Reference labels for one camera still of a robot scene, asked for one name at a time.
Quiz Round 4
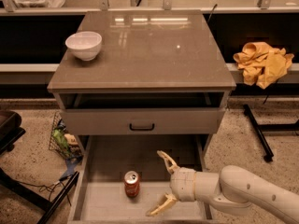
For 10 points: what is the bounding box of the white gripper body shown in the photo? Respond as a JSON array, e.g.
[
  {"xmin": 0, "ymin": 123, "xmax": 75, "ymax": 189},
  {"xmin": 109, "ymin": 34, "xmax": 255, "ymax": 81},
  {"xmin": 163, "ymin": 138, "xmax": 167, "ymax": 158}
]
[{"xmin": 170, "ymin": 167, "xmax": 196, "ymax": 202}]

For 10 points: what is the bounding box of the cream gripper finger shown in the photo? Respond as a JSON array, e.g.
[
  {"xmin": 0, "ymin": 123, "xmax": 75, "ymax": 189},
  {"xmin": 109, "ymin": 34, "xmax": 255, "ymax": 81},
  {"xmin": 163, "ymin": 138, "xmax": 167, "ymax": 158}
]
[
  {"xmin": 157, "ymin": 150, "xmax": 179, "ymax": 175},
  {"xmin": 146, "ymin": 193, "xmax": 178, "ymax": 217}
]

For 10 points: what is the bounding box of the red coke can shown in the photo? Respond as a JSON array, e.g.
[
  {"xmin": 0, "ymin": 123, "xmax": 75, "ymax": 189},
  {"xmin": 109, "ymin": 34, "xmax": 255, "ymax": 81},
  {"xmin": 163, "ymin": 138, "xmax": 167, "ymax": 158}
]
[{"xmin": 123, "ymin": 171, "xmax": 140, "ymax": 198}]

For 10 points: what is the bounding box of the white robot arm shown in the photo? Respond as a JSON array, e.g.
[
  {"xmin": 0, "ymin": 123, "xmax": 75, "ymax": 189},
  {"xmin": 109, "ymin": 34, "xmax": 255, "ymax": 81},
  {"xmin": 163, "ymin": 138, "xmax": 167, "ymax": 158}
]
[{"xmin": 148, "ymin": 150, "xmax": 299, "ymax": 224}]

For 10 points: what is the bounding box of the open middle drawer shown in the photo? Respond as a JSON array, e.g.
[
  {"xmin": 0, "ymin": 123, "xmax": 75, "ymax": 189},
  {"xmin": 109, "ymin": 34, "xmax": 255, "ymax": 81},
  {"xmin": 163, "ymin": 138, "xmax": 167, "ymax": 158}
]
[{"xmin": 67, "ymin": 134, "xmax": 217, "ymax": 224}]

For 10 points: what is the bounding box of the grey drawer cabinet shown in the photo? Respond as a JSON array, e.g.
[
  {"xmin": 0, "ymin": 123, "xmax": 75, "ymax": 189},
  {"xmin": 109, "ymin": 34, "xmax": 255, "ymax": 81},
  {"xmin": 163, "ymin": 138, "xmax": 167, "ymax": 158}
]
[{"xmin": 47, "ymin": 10, "xmax": 237, "ymax": 151}]

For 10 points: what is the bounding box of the black stand leg right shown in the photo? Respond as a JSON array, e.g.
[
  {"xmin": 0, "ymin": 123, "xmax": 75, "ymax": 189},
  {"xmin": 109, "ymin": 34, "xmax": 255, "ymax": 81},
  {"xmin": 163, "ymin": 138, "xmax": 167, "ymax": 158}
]
[{"xmin": 243, "ymin": 105, "xmax": 299, "ymax": 162}]

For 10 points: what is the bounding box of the yellow crumpled cloth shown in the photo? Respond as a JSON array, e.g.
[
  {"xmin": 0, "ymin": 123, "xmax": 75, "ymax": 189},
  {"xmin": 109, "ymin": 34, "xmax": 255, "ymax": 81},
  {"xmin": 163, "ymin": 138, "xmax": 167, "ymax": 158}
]
[{"xmin": 233, "ymin": 42, "xmax": 294, "ymax": 90}]

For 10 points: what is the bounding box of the white ceramic bowl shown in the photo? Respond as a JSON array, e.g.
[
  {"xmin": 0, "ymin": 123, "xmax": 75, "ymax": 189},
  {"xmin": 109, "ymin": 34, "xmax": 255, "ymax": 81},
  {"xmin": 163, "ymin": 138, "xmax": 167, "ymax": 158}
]
[{"xmin": 65, "ymin": 31, "xmax": 102, "ymax": 61}]

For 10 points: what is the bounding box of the black chair base left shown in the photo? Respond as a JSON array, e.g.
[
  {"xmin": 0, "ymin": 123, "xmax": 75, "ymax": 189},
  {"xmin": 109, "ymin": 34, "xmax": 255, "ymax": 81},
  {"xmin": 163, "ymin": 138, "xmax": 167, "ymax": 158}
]
[{"xmin": 0, "ymin": 110, "xmax": 66, "ymax": 224}]

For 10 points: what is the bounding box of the closed top drawer with handle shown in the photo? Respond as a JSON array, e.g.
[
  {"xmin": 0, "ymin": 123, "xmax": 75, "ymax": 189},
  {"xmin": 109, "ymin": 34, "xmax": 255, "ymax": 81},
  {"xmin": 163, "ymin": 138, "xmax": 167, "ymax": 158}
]
[{"xmin": 61, "ymin": 108, "xmax": 225, "ymax": 135}]

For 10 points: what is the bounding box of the wire basket with snacks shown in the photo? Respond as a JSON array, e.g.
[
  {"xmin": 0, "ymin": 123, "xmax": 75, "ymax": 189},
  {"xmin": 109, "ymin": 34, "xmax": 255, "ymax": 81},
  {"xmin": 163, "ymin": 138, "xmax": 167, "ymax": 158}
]
[{"xmin": 49, "ymin": 112, "xmax": 82, "ymax": 160}]

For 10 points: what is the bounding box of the black cable on floor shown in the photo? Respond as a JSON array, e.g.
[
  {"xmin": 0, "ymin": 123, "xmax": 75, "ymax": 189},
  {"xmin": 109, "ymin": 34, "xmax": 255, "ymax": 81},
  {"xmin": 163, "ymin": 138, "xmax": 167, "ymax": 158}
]
[{"xmin": 17, "ymin": 177, "xmax": 73, "ymax": 207}]

